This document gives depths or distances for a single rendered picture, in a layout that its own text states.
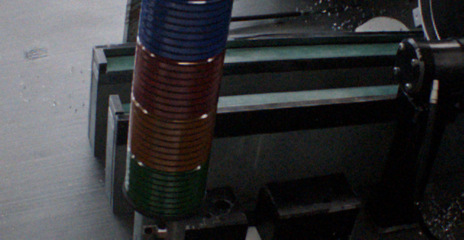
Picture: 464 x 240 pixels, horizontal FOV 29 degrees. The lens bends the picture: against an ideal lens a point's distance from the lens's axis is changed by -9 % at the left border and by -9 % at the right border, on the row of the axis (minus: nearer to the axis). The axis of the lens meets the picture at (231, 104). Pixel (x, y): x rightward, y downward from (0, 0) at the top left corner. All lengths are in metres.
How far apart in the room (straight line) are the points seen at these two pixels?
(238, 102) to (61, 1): 0.48
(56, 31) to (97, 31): 0.06
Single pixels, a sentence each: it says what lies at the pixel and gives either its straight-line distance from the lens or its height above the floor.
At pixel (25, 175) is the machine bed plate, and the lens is 1.08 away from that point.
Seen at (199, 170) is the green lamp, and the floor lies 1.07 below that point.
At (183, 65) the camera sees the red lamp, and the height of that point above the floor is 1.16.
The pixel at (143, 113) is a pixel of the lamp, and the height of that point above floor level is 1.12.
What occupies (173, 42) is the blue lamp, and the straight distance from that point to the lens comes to 0.61.
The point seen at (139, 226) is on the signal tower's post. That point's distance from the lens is 0.73.
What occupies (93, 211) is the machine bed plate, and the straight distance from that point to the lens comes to 1.04.
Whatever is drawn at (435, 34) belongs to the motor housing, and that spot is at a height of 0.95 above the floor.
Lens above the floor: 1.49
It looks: 34 degrees down
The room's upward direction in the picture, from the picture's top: 9 degrees clockwise
